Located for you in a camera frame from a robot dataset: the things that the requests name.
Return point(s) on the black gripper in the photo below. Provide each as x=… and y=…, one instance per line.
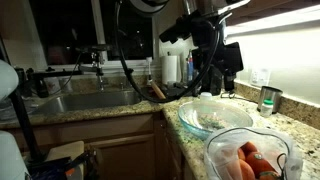
x=208, y=31

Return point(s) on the large glass bowl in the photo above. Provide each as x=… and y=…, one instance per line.
x=216, y=116

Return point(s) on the clear plastic bag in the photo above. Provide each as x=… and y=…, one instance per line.
x=220, y=150

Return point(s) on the pale orange peach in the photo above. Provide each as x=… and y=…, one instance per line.
x=245, y=170

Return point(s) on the black coffee machine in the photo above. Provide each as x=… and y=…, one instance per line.
x=233, y=58

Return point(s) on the blue bottle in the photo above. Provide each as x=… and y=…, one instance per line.
x=190, y=68

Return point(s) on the white paper towel roll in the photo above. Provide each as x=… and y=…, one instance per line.
x=170, y=70

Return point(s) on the white plastic lidded container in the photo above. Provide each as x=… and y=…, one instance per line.
x=206, y=96

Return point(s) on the white dish brush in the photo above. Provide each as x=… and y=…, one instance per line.
x=149, y=70

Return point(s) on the under-cabinet light strip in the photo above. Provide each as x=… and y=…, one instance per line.
x=283, y=21

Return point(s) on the wooden upper cabinet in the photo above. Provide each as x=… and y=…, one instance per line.
x=283, y=6

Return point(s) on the stainless steel cup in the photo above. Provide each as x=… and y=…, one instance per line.
x=270, y=96

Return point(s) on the small bottle green cap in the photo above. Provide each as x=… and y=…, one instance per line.
x=266, y=108

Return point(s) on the metal sink faucet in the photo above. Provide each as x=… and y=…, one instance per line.
x=99, y=71

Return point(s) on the stainless steel sink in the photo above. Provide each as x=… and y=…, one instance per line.
x=90, y=101

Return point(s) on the dark kitchen window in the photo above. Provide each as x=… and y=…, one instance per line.
x=66, y=30

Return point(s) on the wooden base cabinet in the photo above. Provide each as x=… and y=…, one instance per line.
x=126, y=156

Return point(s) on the grey cup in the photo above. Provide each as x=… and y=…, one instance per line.
x=66, y=85

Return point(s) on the black stand bar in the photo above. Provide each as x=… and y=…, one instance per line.
x=56, y=74

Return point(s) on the white printed mug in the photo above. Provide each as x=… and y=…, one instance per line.
x=52, y=86

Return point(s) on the dark bottle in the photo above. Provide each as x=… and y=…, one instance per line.
x=41, y=89

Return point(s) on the tan wooden table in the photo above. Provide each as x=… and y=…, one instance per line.
x=66, y=150

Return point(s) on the black slanted pole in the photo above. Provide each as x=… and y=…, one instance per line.
x=23, y=123

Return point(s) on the white rounded plastic housing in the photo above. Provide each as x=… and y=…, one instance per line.
x=7, y=80
x=11, y=158

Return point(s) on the dark equipment pile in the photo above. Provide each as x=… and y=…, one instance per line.
x=50, y=170

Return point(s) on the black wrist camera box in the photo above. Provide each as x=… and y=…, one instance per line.
x=173, y=31

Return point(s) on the white wall outlet plate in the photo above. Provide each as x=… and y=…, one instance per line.
x=260, y=76

